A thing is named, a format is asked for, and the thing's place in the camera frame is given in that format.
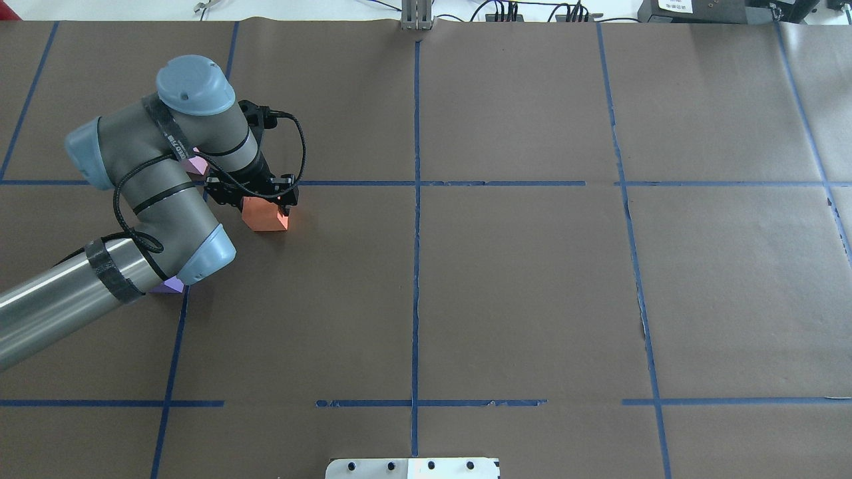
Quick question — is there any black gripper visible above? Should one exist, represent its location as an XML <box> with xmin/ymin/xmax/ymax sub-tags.
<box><xmin>205</xmin><ymin>152</ymin><xmax>300</xmax><ymax>215</ymax></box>

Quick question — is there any orange foam cube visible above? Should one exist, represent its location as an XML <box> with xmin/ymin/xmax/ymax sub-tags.
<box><xmin>241</xmin><ymin>197</ymin><xmax>289</xmax><ymax>232</ymax></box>

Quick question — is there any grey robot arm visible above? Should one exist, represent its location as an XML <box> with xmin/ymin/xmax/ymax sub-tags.
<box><xmin>2</xmin><ymin>55</ymin><xmax>307</xmax><ymax>371</ymax></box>

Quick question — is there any pink foam cube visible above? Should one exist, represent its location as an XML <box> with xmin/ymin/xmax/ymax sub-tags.
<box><xmin>180</xmin><ymin>148</ymin><xmax>209</xmax><ymax>176</ymax></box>

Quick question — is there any purple foam cube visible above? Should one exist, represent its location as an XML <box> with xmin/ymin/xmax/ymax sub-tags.
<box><xmin>147</xmin><ymin>276</ymin><xmax>185</xmax><ymax>294</ymax></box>

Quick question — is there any black power strip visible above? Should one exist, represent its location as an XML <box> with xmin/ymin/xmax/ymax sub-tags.
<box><xmin>469</xmin><ymin>1</ymin><xmax>604</xmax><ymax>23</ymax></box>

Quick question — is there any black box with label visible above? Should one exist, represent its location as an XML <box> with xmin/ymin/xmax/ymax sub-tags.
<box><xmin>636</xmin><ymin>1</ymin><xmax>819</xmax><ymax>25</ymax></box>

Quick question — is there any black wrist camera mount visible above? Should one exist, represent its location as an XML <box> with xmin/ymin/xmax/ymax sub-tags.
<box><xmin>238</xmin><ymin>100</ymin><xmax>280</xmax><ymax>146</ymax></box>

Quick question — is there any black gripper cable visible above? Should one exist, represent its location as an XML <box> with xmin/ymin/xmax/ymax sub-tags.
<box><xmin>52</xmin><ymin>110</ymin><xmax>308</xmax><ymax>287</ymax></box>

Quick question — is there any aluminium frame post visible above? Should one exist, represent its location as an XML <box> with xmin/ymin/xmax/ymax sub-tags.
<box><xmin>401</xmin><ymin>0</ymin><xmax>435</xmax><ymax>31</ymax></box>

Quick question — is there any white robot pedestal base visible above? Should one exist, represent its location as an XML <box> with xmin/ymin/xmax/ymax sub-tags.
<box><xmin>325</xmin><ymin>457</ymin><xmax>501</xmax><ymax>478</ymax></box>

